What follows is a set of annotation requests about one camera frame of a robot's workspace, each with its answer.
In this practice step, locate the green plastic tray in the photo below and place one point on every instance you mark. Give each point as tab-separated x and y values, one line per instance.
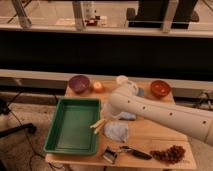
70	131

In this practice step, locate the blue folded cloth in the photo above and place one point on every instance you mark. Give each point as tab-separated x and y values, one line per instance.
116	131

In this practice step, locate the purple bowl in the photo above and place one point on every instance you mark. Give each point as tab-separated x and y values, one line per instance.
79	83

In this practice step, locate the black handled peeler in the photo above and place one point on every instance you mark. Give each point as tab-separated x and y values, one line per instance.
136	153

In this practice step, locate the yellow banana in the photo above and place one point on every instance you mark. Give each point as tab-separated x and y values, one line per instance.
98	125

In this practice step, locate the bunch of red grapes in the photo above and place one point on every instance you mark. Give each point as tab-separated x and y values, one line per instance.
172	155

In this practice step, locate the blue cup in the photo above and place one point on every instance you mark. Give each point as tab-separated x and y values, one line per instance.
140	92

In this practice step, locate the red bowl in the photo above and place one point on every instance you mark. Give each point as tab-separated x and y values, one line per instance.
160	88

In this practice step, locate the white cup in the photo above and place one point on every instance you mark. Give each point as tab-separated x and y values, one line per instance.
121	79

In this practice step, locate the white bottle in background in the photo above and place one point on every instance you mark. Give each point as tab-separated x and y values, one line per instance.
89	10

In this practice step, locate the metal binder clip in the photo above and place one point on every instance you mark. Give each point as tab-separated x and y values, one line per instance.
109	155

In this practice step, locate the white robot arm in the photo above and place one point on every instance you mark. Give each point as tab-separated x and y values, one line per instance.
190	121

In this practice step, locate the orange fruit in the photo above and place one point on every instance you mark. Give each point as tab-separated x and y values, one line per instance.
98	87

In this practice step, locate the blue sponge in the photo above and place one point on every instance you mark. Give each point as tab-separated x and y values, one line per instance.
127	116

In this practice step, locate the black office chair base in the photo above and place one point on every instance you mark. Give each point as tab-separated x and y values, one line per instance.
5	111

